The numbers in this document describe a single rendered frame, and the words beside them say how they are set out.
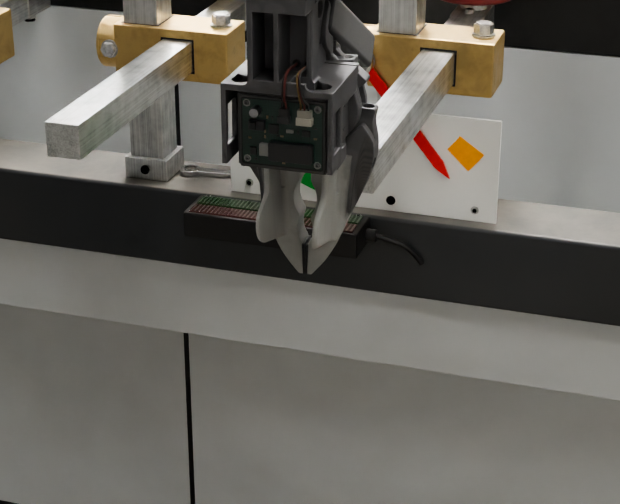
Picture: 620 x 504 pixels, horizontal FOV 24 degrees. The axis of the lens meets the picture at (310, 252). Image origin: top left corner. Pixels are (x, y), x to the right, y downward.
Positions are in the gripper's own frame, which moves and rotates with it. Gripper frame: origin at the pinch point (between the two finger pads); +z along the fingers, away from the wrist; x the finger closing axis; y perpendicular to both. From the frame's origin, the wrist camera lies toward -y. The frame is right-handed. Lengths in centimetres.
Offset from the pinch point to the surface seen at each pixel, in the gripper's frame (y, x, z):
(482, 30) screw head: -38.3, 4.6, -5.0
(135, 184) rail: -36.2, -28.4, 12.8
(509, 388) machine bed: -59, 7, 43
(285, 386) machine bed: -60, -20, 47
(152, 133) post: -38.1, -27.2, 8.1
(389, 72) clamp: -36.8, -3.3, -0.8
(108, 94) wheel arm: -21.0, -23.8, -1.9
